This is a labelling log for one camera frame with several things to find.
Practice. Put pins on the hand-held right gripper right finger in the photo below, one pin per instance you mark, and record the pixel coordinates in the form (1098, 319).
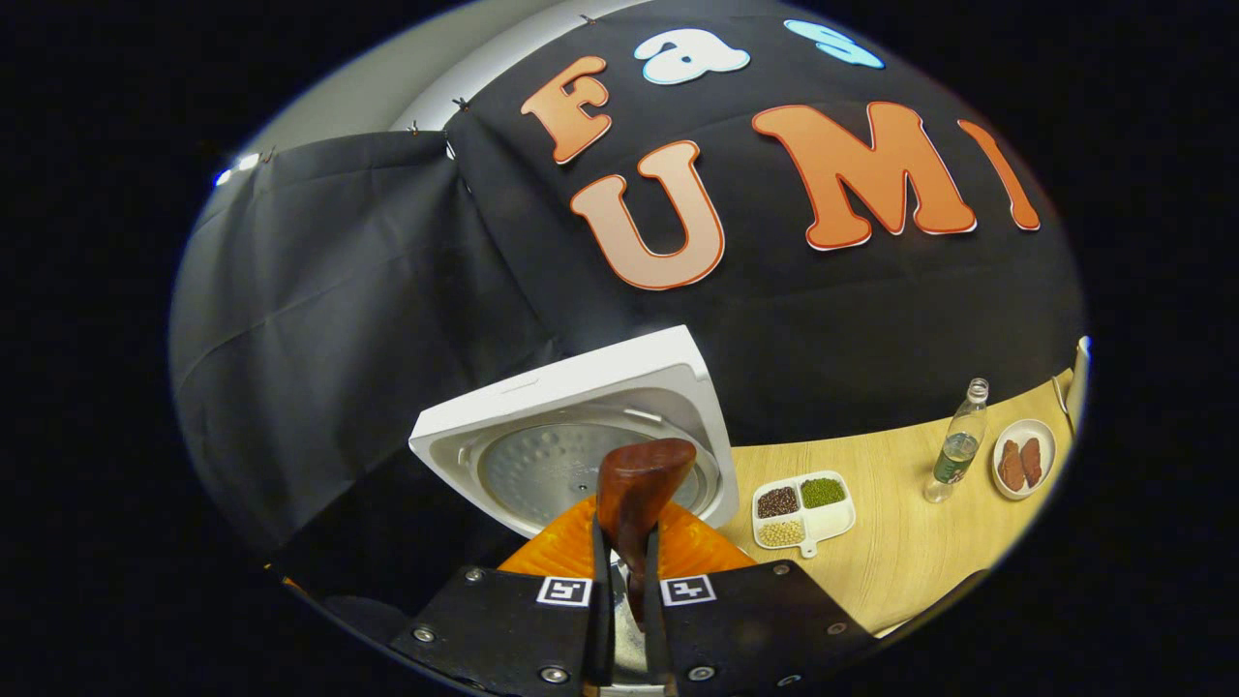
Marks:
(654, 629)

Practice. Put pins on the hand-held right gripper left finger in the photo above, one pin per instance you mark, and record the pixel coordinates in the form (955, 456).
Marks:
(600, 629)

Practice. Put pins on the brown wooden spoon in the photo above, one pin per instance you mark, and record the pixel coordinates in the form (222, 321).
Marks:
(639, 484)

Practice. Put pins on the white rice cooker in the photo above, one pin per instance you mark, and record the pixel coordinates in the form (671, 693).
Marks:
(542, 407)

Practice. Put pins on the white divided seasoning tray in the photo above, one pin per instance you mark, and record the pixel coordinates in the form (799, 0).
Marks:
(832, 518)

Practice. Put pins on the clear plastic water bottle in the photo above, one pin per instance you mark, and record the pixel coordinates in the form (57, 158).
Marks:
(956, 455)

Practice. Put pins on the red meat piece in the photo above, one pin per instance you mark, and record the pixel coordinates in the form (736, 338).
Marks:
(1012, 467)
(1032, 462)

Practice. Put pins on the black backdrop cloth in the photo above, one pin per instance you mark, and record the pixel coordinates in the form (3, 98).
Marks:
(387, 290)

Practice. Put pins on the white round plate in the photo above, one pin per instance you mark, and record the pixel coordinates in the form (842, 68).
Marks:
(1024, 426)

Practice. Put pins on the white toaster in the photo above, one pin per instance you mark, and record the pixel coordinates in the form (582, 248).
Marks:
(1079, 387)

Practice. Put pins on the ceiling light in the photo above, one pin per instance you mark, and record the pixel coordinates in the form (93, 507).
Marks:
(237, 166)

